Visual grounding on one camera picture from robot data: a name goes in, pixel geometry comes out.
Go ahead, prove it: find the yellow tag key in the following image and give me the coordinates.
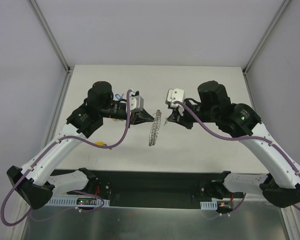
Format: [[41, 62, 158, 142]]
[[94, 141, 112, 150], [112, 118, 124, 122]]

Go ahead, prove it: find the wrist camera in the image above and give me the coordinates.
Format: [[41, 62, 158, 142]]
[[165, 88, 186, 116], [126, 89, 144, 113]]

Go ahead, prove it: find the purple cable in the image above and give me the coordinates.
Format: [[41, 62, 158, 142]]
[[0, 89, 133, 227], [173, 100, 300, 218]]

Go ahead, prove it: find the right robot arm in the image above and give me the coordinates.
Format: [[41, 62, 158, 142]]
[[165, 80, 300, 208]]

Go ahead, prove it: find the left aluminium frame rail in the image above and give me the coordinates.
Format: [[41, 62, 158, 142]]
[[28, 0, 74, 147]]

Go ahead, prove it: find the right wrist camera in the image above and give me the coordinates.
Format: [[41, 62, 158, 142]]
[[165, 88, 186, 116]]

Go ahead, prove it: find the blue tag key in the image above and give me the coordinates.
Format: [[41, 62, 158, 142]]
[[114, 93, 123, 101]]

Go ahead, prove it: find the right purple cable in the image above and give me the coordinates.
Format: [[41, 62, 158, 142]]
[[173, 100, 300, 218]]

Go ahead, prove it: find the right white cable duct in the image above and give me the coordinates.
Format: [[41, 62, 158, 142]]
[[200, 200, 218, 211]]

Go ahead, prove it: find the right aluminium frame rail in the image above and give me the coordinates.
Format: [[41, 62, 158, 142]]
[[242, 0, 292, 181]]

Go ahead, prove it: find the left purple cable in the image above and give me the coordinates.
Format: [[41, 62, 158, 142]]
[[0, 89, 133, 227]]

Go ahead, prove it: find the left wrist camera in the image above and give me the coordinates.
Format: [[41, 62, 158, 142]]
[[126, 89, 144, 113]]

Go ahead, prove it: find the yellow tag key lower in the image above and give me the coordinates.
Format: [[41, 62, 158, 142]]
[[94, 141, 112, 150]]

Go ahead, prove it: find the metal disc with keyrings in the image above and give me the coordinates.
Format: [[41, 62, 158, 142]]
[[148, 109, 162, 147]]

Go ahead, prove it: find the yellow tag key upper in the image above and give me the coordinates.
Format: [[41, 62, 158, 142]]
[[112, 118, 124, 122]]

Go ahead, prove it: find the aluminium frame rail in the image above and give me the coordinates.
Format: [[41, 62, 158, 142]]
[[28, 0, 74, 147], [242, 0, 292, 181]]

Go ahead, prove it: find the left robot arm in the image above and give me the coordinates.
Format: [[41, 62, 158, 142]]
[[7, 81, 154, 210]]

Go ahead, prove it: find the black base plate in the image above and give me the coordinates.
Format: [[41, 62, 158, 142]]
[[48, 168, 282, 209]]

